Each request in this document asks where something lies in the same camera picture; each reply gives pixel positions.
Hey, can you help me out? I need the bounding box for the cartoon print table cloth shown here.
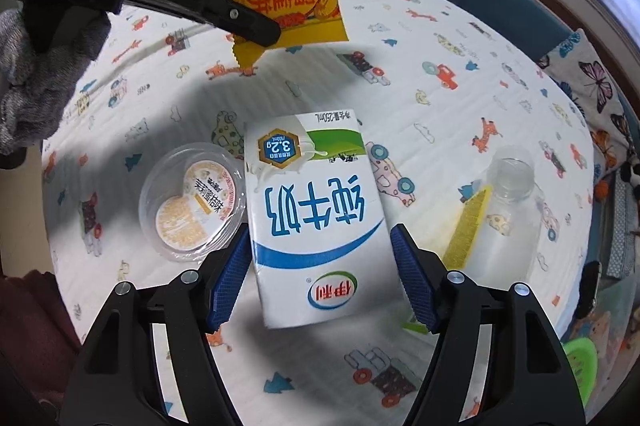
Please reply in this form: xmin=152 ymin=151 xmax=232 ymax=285
xmin=41 ymin=0 xmax=597 ymax=426

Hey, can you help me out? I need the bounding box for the green plastic basket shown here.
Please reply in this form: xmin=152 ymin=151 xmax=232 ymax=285
xmin=563 ymin=337 xmax=598 ymax=406

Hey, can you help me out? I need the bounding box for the black white cow plush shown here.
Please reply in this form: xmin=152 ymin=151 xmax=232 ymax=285
xmin=620 ymin=155 xmax=640 ymax=200

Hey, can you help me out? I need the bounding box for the left grey gloved hand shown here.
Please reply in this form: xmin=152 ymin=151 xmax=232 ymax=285
xmin=1 ymin=9 xmax=111 ymax=155

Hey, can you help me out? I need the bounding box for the left dark sleeve forearm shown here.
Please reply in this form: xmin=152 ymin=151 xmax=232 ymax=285
xmin=1 ymin=270 xmax=80 ymax=425

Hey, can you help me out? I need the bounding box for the clear round jelly cup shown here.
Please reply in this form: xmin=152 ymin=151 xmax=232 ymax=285
xmin=138 ymin=142 xmax=246 ymax=263

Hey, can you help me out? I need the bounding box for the butterfly print pillow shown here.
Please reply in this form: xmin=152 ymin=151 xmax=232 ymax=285
xmin=538 ymin=29 xmax=634 ymax=179

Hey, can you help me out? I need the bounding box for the clear plastic bottle yellow label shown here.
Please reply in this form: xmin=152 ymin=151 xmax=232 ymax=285
xmin=442 ymin=146 xmax=544 ymax=290

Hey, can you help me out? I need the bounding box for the white blue milk carton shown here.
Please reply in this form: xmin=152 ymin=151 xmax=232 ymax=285
xmin=244 ymin=110 xmax=401 ymax=328

